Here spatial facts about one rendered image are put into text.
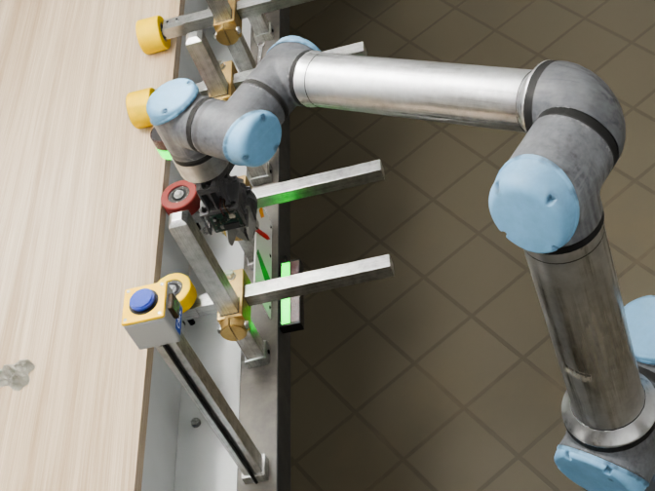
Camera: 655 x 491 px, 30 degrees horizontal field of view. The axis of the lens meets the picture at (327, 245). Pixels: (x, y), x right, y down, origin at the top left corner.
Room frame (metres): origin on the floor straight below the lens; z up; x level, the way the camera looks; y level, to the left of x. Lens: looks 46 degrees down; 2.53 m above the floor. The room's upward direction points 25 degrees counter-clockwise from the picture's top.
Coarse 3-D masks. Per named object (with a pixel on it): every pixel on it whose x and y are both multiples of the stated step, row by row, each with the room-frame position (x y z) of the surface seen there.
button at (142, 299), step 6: (144, 288) 1.34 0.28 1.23; (138, 294) 1.33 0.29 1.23; (144, 294) 1.32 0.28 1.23; (150, 294) 1.32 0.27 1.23; (132, 300) 1.32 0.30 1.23; (138, 300) 1.32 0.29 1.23; (144, 300) 1.31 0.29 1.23; (150, 300) 1.31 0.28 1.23; (132, 306) 1.32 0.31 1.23; (138, 306) 1.31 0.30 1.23; (144, 306) 1.30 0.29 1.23; (150, 306) 1.30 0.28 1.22
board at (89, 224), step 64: (0, 0) 2.87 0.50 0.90; (64, 0) 2.74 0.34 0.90; (128, 0) 2.62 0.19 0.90; (0, 64) 2.60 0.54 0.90; (64, 64) 2.48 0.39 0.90; (128, 64) 2.37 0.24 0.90; (0, 128) 2.36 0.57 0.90; (64, 128) 2.25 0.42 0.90; (128, 128) 2.15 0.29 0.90; (0, 192) 2.14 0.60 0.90; (64, 192) 2.04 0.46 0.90; (128, 192) 1.96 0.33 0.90; (0, 256) 1.94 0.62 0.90; (64, 256) 1.86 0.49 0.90; (128, 256) 1.78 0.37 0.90; (0, 320) 1.77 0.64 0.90; (64, 320) 1.69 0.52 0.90; (64, 384) 1.54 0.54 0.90; (128, 384) 1.47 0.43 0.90; (0, 448) 1.46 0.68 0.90; (64, 448) 1.39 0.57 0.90; (128, 448) 1.34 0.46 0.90
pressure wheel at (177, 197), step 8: (176, 184) 1.91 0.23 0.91; (184, 184) 1.90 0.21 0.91; (192, 184) 1.89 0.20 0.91; (168, 192) 1.90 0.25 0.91; (176, 192) 1.88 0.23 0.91; (184, 192) 1.88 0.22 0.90; (192, 192) 1.86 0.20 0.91; (168, 200) 1.87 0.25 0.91; (176, 200) 1.87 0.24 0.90; (184, 200) 1.85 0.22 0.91; (192, 200) 1.85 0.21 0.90; (200, 200) 1.86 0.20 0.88; (168, 208) 1.85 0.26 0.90; (176, 208) 1.84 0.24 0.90; (184, 208) 1.84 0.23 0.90; (192, 208) 1.84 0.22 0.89
